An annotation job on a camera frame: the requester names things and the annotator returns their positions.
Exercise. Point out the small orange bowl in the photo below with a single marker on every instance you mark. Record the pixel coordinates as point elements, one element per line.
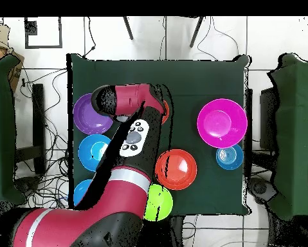
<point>166,113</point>

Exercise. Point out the large orange-red bowl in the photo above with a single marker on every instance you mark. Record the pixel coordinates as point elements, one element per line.
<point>179,169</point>

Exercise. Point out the large blue bowl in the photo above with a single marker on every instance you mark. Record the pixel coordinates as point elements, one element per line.
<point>80,191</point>
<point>89,152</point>

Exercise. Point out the green bowl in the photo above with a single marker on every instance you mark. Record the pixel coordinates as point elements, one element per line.
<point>161,203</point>

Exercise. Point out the large pink bowl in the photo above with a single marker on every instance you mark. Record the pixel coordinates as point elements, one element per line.
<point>221,123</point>

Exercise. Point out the purple bowl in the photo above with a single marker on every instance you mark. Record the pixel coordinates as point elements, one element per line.
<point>84,118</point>

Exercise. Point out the dark green tablecloth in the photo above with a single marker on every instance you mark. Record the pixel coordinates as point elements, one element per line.
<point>207,82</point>

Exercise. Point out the small blue bowl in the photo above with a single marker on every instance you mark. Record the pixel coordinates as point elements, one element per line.
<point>229,157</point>

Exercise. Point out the black tripod leg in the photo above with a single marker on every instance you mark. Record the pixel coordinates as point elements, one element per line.
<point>128,28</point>
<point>196,32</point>

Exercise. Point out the black box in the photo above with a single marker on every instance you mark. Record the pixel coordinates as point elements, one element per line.
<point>268,118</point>

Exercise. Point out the long black bar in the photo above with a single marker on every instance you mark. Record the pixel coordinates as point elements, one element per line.
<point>39,115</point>

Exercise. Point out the black stand with knob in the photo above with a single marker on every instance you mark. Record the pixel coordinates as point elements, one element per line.
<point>27,185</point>

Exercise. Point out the green covered side table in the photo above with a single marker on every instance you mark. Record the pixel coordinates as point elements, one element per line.
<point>2,128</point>
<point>295,128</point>

